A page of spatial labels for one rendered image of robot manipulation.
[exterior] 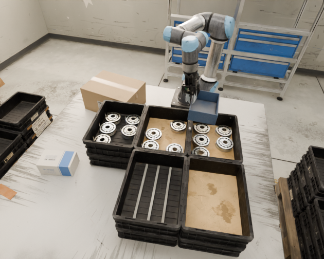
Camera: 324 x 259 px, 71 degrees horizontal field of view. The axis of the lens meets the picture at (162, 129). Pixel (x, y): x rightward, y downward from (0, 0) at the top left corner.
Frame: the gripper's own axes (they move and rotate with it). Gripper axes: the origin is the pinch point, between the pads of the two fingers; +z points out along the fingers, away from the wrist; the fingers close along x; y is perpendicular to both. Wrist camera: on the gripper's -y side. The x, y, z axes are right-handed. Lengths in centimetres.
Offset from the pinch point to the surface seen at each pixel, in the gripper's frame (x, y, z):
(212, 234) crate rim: 19, 60, 22
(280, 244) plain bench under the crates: 52, 46, 50
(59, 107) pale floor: -188, -86, 88
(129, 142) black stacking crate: -36.8, 14.4, 25.0
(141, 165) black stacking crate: -23.8, 28.7, 26.7
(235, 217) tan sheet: 29, 45, 34
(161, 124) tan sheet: -22.6, -7.9, 26.8
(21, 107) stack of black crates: -167, -26, 42
